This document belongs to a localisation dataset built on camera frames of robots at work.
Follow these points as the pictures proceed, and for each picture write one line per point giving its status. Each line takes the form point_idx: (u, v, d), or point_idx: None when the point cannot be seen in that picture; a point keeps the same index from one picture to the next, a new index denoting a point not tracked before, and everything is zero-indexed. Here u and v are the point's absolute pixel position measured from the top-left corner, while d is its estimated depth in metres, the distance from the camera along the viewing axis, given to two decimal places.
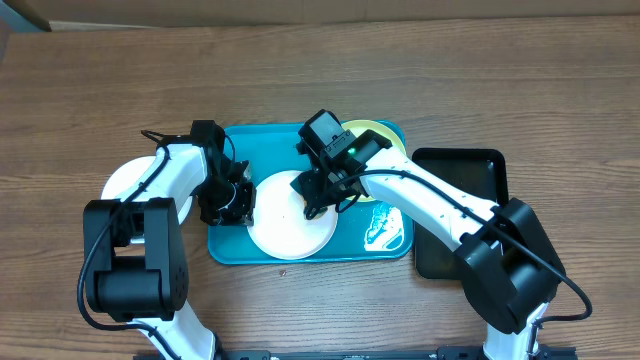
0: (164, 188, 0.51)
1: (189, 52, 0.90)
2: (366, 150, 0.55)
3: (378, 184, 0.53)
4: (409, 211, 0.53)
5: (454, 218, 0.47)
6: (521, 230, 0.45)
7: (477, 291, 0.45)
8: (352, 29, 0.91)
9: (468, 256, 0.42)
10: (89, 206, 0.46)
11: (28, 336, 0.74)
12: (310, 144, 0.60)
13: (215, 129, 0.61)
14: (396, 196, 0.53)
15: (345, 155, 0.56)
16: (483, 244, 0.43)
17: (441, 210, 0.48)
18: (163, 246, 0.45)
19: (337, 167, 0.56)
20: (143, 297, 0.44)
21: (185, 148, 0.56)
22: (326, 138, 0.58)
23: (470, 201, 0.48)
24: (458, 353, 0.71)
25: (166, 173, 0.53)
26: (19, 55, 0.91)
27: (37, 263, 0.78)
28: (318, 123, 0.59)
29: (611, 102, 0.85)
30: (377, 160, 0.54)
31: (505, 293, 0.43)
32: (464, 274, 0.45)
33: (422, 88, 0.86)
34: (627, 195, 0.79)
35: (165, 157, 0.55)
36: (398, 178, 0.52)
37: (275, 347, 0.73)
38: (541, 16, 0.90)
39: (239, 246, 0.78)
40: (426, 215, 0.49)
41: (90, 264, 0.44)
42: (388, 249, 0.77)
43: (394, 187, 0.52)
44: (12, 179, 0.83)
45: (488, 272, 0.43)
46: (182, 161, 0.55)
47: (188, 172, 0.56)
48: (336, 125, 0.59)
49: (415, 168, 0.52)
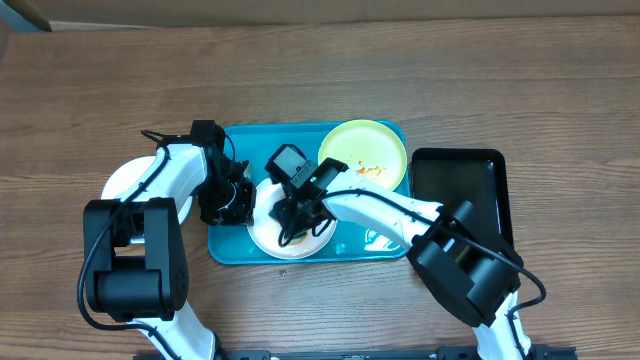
0: (164, 188, 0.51)
1: (189, 53, 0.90)
2: (327, 175, 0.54)
3: (337, 205, 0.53)
4: (370, 226, 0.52)
5: (405, 223, 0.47)
6: (468, 225, 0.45)
7: (438, 290, 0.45)
8: (352, 29, 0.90)
9: (418, 257, 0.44)
10: (89, 207, 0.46)
11: (28, 336, 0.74)
12: (275, 179, 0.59)
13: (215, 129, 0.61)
14: (356, 214, 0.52)
15: (310, 184, 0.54)
16: (431, 242, 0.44)
17: (394, 217, 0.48)
18: (162, 245, 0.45)
19: (302, 197, 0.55)
20: (143, 297, 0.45)
21: (185, 148, 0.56)
22: (288, 170, 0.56)
23: (418, 205, 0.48)
24: (458, 353, 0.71)
25: (166, 173, 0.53)
26: (19, 55, 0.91)
27: (37, 263, 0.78)
28: (280, 157, 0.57)
29: (611, 102, 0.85)
30: (336, 182, 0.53)
31: (462, 286, 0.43)
32: (422, 275, 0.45)
33: (422, 88, 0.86)
34: (627, 195, 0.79)
35: (165, 157, 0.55)
36: (355, 196, 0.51)
37: (275, 347, 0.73)
38: (541, 16, 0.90)
39: (239, 246, 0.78)
40: (382, 226, 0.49)
41: (91, 265, 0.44)
42: (388, 249, 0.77)
43: (351, 204, 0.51)
44: (12, 179, 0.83)
45: (440, 269, 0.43)
46: (182, 162, 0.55)
47: (188, 172, 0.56)
48: (299, 157, 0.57)
49: (370, 184, 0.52)
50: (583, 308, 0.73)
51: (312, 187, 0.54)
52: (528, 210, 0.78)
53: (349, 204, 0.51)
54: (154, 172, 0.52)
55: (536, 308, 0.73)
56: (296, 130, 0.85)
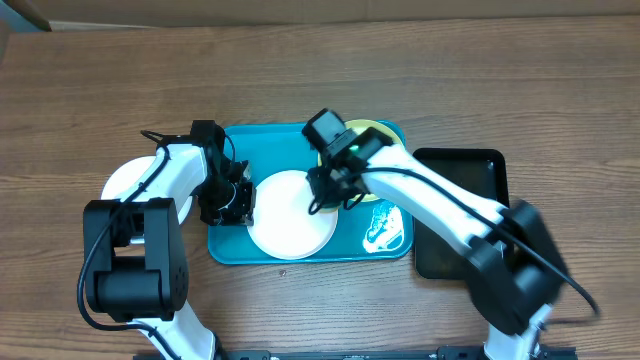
0: (165, 188, 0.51)
1: (189, 53, 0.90)
2: (370, 145, 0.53)
3: (379, 181, 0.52)
4: (413, 211, 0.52)
5: (460, 219, 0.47)
6: (529, 233, 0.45)
7: (484, 292, 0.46)
8: (352, 29, 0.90)
9: (475, 258, 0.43)
10: (90, 206, 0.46)
11: (28, 336, 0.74)
12: (313, 144, 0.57)
13: (215, 129, 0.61)
14: (400, 196, 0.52)
15: (349, 153, 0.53)
16: (490, 245, 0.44)
17: (448, 210, 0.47)
18: (162, 244, 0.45)
19: (340, 165, 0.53)
20: (142, 297, 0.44)
21: (185, 148, 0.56)
22: (326, 137, 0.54)
23: (475, 202, 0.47)
24: (458, 353, 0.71)
25: (167, 173, 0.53)
26: (20, 55, 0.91)
27: (37, 263, 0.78)
28: (319, 121, 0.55)
29: (612, 102, 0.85)
30: (380, 157, 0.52)
31: (510, 293, 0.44)
32: (472, 275, 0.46)
33: (422, 88, 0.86)
34: (627, 195, 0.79)
35: (165, 157, 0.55)
36: (401, 176, 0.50)
37: (275, 347, 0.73)
38: (542, 16, 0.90)
39: (239, 246, 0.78)
40: (432, 216, 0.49)
41: (91, 265, 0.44)
42: (388, 248, 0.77)
43: (399, 186, 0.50)
44: (12, 179, 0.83)
45: (495, 273, 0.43)
46: (182, 161, 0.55)
47: (189, 172, 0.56)
48: (339, 123, 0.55)
49: (419, 167, 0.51)
50: (584, 308, 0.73)
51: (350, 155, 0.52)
52: None
53: (397, 185, 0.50)
54: (155, 171, 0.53)
55: None
56: (296, 130, 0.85)
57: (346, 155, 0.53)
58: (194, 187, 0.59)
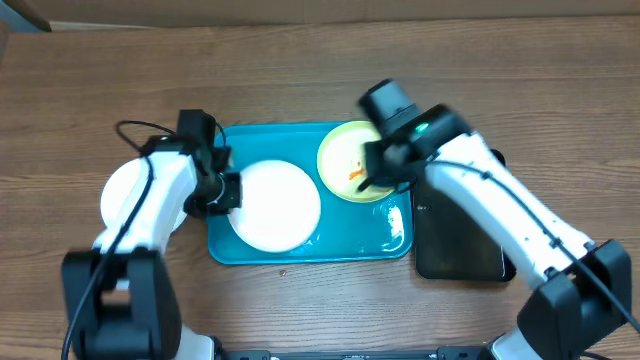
0: (149, 221, 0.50)
1: (189, 53, 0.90)
2: (438, 128, 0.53)
3: (451, 178, 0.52)
4: (479, 217, 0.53)
5: (539, 242, 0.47)
6: (610, 273, 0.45)
7: (540, 325, 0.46)
8: (352, 29, 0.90)
9: (553, 296, 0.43)
10: (70, 263, 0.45)
11: (28, 336, 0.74)
12: (370, 116, 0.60)
13: (203, 138, 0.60)
14: (471, 200, 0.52)
15: (410, 131, 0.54)
16: (570, 285, 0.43)
17: (528, 231, 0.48)
18: (149, 300, 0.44)
19: (399, 140, 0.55)
20: (131, 353, 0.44)
21: (171, 164, 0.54)
22: (386, 109, 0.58)
23: (557, 227, 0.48)
24: (458, 353, 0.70)
25: (151, 200, 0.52)
26: (19, 55, 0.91)
27: (37, 263, 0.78)
28: (380, 91, 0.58)
29: (612, 103, 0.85)
30: (451, 147, 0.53)
31: (569, 337, 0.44)
32: (534, 307, 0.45)
33: (422, 89, 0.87)
34: (627, 195, 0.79)
35: (149, 177, 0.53)
36: (479, 177, 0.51)
37: (275, 347, 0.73)
38: (541, 16, 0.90)
39: (240, 247, 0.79)
40: (504, 232, 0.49)
41: (76, 318, 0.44)
42: (387, 249, 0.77)
43: (476, 192, 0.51)
44: (12, 179, 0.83)
45: (567, 310, 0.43)
46: (167, 182, 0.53)
47: (176, 189, 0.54)
48: (400, 98, 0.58)
49: (501, 173, 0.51)
50: None
51: (410, 132, 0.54)
52: None
53: (473, 190, 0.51)
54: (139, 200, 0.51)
55: None
56: (296, 130, 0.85)
57: (405, 132, 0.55)
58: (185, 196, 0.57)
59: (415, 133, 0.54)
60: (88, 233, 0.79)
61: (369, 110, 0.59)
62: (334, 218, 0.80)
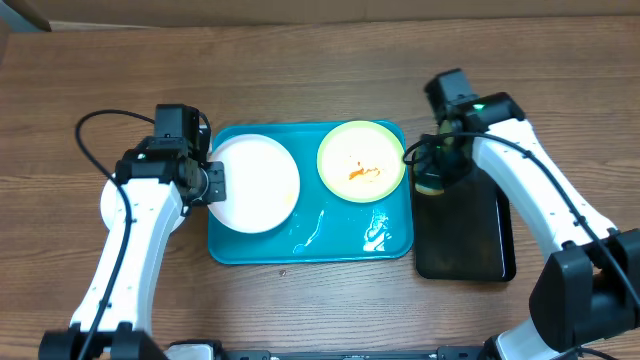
0: (135, 279, 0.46)
1: (189, 53, 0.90)
2: (496, 109, 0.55)
3: (494, 153, 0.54)
4: (515, 197, 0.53)
5: (565, 219, 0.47)
6: (633, 261, 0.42)
7: (549, 300, 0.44)
8: (352, 29, 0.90)
9: (564, 264, 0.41)
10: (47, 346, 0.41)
11: (28, 336, 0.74)
12: (432, 99, 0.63)
13: (186, 144, 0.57)
14: (508, 178, 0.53)
15: (470, 109, 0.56)
16: (585, 258, 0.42)
17: (555, 207, 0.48)
18: None
19: (455, 117, 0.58)
20: None
21: (152, 194, 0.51)
22: (449, 94, 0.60)
23: (587, 210, 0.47)
24: (458, 353, 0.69)
25: (133, 252, 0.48)
26: (20, 55, 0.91)
27: (37, 263, 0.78)
28: (448, 78, 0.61)
29: (611, 103, 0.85)
30: (504, 127, 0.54)
31: (576, 314, 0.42)
32: (546, 278, 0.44)
33: (422, 88, 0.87)
34: (627, 194, 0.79)
35: (128, 221, 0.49)
36: (521, 156, 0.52)
37: (275, 347, 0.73)
38: (541, 16, 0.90)
39: (239, 247, 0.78)
40: (534, 207, 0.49)
41: None
42: (387, 249, 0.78)
43: (514, 167, 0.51)
44: (12, 179, 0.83)
45: (577, 285, 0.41)
46: (149, 222, 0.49)
47: (158, 228, 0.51)
48: (465, 85, 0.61)
49: (543, 157, 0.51)
50: None
51: (469, 109, 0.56)
52: None
53: (512, 165, 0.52)
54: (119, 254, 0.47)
55: None
56: (296, 130, 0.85)
57: (463, 109, 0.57)
58: (171, 225, 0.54)
59: (473, 109, 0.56)
60: (88, 232, 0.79)
61: (433, 92, 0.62)
62: (334, 218, 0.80)
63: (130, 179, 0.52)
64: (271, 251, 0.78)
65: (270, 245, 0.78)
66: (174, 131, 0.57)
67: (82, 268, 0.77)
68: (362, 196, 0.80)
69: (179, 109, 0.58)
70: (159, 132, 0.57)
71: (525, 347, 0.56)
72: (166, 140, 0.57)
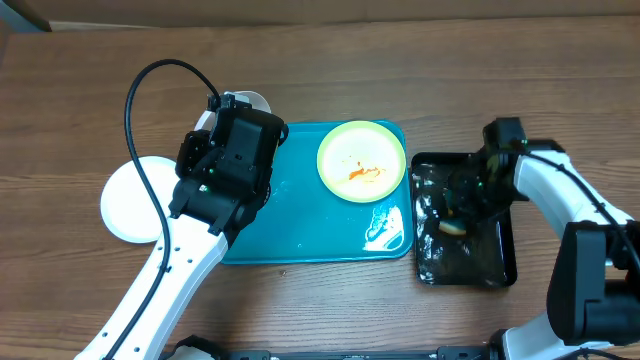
0: (145, 340, 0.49)
1: (189, 53, 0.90)
2: (541, 148, 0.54)
3: (531, 168, 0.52)
4: (539, 202, 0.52)
5: (586, 210, 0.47)
6: None
7: (564, 283, 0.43)
8: (352, 29, 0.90)
9: (578, 230, 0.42)
10: None
11: (28, 336, 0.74)
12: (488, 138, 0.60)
13: (256, 171, 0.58)
14: (536, 185, 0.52)
15: (519, 144, 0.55)
16: (602, 231, 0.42)
17: (579, 200, 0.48)
18: None
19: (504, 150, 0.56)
20: None
21: (197, 243, 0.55)
22: (504, 136, 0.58)
23: (610, 208, 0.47)
24: (458, 353, 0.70)
25: (154, 307, 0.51)
26: (20, 55, 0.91)
27: (37, 263, 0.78)
28: (506, 123, 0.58)
29: (611, 103, 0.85)
30: (545, 154, 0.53)
31: (587, 285, 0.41)
32: (563, 258, 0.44)
33: (422, 88, 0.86)
34: (627, 194, 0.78)
35: (161, 268, 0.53)
36: (553, 170, 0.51)
37: (275, 347, 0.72)
38: (541, 16, 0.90)
39: (239, 247, 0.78)
40: (559, 202, 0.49)
41: None
42: (388, 248, 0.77)
43: (544, 172, 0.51)
44: (12, 179, 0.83)
45: (589, 254, 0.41)
46: (179, 276, 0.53)
47: (189, 283, 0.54)
48: (522, 132, 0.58)
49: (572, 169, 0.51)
50: None
51: (518, 145, 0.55)
52: (528, 210, 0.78)
53: (544, 175, 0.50)
54: (140, 306, 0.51)
55: (536, 308, 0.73)
56: (296, 130, 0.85)
57: (515, 145, 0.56)
58: (204, 275, 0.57)
59: (521, 144, 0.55)
60: (88, 233, 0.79)
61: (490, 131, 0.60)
62: (334, 218, 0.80)
63: (183, 213, 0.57)
64: (271, 251, 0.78)
65: (270, 245, 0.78)
66: (246, 155, 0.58)
67: (82, 268, 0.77)
68: (362, 196, 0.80)
69: (258, 133, 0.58)
70: (232, 151, 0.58)
71: (530, 346, 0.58)
72: (238, 162, 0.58)
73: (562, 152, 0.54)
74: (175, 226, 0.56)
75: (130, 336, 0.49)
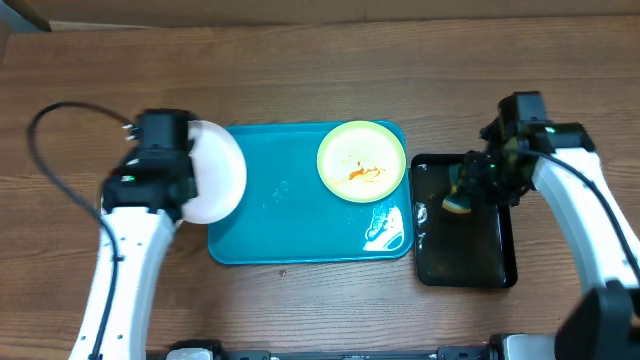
0: (125, 326, 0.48)
1: (189, 53, 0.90)
2: (567, 138, 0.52)
3: (555, 176, 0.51)
4: (560, 216, 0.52)
5: (613, 256, 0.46)
6: None
7: (580, 337, 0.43)
8: (352, 29, 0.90)
9: (604, 299, 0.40)
10: None
11: (28, 336, 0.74)
12: (505, 115, 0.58)
13: (175, 153, 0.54)
14: (560, 200, 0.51)
15: (541, 131, 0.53)
16: (629, 298, 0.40)
17: (607, 241, 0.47)
18: None
19: (524, 137, 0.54)
20: None
21: (140, 226, 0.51)
22: (524, 116, 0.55)
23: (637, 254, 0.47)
24: (458, 353, 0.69)
25: (122, 296, 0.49)
26: (20, 55, 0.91)
27: (37, 262, 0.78)
28: (526, 97, 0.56)
29: (611, 103, 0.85)
30: (571, 152, 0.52)
31: (607, 347, 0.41)
32: (583, 314, 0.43)
33: (422, 88, 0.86)
34: (627, 195, 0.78)
35: (115, 258, 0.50)
36: (581, 186, 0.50)
37: (275, 347, 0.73)
38: (541, 16, 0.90)
39: (239, 247, 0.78)
40: (583, 234, 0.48)
41: None
42: (388, 248, 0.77)
43: (572, 194, 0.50)
44: (12, 179, 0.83)
45: (615, 323, 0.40)
46: (138, 259, 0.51)
47: (148, 263, 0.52)
48: (542, 109, 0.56)
49: (602, 187, 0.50)
50: None
51: (541, 131, 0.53)
52: (528, 210, 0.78)
53: (571, 193, 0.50)
54: (107, 301, 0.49)
55: (536, 308, 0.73)
56: (296, 130, 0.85)
57: (536, 131, 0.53)
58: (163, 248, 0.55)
59: (543, 132, 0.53)
60: (88, 232, 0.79)
61: (507, 107, 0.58)
62: (335, 218, 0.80)
63: (116, 206, 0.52)
64: (271, 252, 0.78)
65: (270, 246, 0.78)
66: (162, 141, 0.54)
67: (82, 268, 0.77)
68: (362, 196, 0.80)
69: (170, 117, 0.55)
70: (147, 142, 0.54)
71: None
72: (153, 151, 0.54)
73: (590, 147, 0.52)
74: (112, 220, 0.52)
75: (108, 327, 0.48)
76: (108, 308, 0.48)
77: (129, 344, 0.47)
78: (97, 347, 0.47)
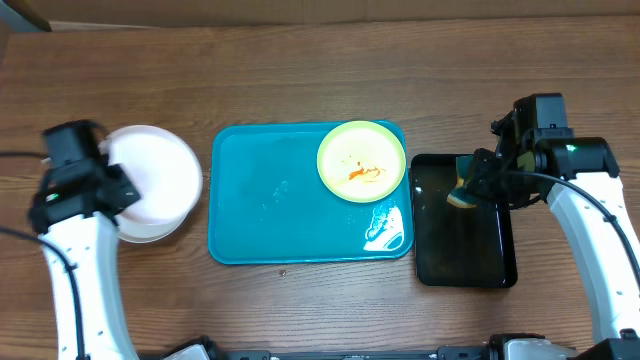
0: (102, 321, 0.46)
1: (189, 53, 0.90)
2: (590, 157, 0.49)
3: (572, 202, 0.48)
4: (575, 246, 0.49)
5: (628, 297, 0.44)
6: None
7: None
8: (352, 30, 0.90)
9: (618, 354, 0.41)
10: None
11: (29, 336, 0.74)
12: (522, 120, 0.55)
13: (91, 160, 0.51)
14: (576, 229, 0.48)
15: (562, 147, 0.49)
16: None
17: (623, 281, 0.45)
18: None
19: (542, 151, 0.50)
20: None
21: (81, 232, 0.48)
22: (542, 123, 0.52)
23: None
24: (458, 353, 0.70)
25: (88, 298, 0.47)
26: (20, 56, 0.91)
27: (37, 262, 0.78)
28: (547, 100, 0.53)
29: (611, 103, 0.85)
30: (592, 177, 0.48)
31: None
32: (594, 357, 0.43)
33: (422, 88, 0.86)
34: (628, 194, 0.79)
35: (68, 267, 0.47)
36: (600, 217, 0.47)
37: (275, 347, 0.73)
38: (541, 16, 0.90)
39: (240, 247, 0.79)
40: (597, 272, 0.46)
41: None
42: (388, 248, 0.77)
43: (590, 226, 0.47)
44: (12, 179, 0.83)
45: None
46: (91, 261, 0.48)
47: (104, 261, 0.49)
48: (562, 114, 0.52)
49: (623, 219, 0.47)
50: (583, 308, 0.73)
51: (562, 147, 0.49)
52: (528, 210, 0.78)
53: (589, 224, 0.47)
54: (75, 308, 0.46)
55: (536, 308, 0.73)
56: (296, 130, 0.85)
57: (554, 145, 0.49)
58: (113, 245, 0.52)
59: (564, 149, 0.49)
60: None
61: (525, 111, 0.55)
62: (335, 218, 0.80)
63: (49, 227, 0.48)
64: (271, 252, 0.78)
65: (269, 246, 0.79)
66: (73, 155, 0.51)
67: None
68: (362, 196, 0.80)
69: (71, 130, 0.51)
70: (58, 162, 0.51)
71: None
72: (68, 168, 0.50)
73: (613, 172, 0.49)
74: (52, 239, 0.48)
75: (86, 328, 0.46)
76: (79, 314, 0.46)
77: (111, 338, 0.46)
78: (82, 350, 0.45)
